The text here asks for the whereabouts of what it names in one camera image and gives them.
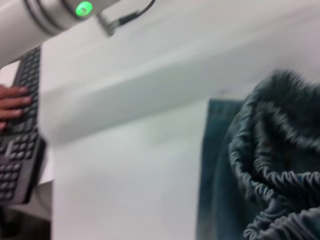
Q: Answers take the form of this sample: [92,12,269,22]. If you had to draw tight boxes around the bystander bare hand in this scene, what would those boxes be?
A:
[0,84,33,132]

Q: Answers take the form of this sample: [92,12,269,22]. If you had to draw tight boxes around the blue denim shorts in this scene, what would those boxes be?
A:
[196,68,320,240]

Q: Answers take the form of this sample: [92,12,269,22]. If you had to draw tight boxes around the black computer keyboard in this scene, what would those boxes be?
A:
[0,47,47,205]

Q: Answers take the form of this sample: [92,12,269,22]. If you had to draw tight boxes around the silver cable connector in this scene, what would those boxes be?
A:
[96,11,121,38]

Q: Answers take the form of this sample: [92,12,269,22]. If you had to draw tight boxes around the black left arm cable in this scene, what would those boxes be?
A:
[117,0,156,26]

